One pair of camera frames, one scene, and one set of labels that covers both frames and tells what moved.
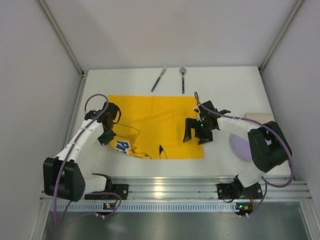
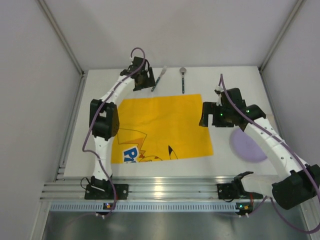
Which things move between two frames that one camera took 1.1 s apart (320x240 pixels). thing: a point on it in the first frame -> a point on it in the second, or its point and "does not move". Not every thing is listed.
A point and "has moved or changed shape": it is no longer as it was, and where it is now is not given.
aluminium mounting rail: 203,187 does not move
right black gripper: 198,130 -> 208,115
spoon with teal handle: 183,70 does not move
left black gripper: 107,136 -> 145,81
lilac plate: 241,146 does not move
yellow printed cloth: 153,127 has moved or changed shape
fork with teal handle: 158,78 does not move
